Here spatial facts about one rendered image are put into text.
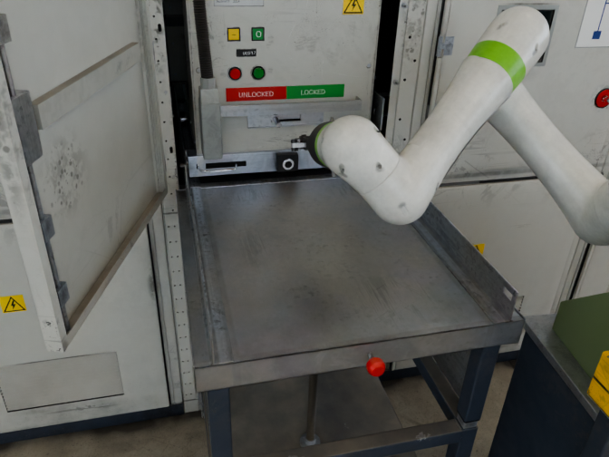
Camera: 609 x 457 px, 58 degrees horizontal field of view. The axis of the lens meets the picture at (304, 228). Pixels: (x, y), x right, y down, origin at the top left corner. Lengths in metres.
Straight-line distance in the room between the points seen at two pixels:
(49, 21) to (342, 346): 0.72
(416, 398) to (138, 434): 0.97
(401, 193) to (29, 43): 0.63
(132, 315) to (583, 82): 1.47
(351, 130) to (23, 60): 0.51
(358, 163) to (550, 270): 1.30
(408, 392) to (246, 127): 1.14
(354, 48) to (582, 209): 0.69
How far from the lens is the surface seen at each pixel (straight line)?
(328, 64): 1.52
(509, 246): 1.97
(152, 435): 1.99
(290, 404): 1.80
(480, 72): 1.13
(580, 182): 1.33
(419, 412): 2.07
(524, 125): 1.33
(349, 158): 0.94
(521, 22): 1.21
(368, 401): 1.83
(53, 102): 0.98
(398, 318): 1.06
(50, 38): 1.02
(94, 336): 1.77
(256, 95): 1.49
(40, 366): 1.86
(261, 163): 1.55
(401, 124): 1.59
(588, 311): 1.19
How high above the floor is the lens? 1.50
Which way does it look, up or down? 30 degrees down
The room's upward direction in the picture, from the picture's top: 2 degrees clockwise
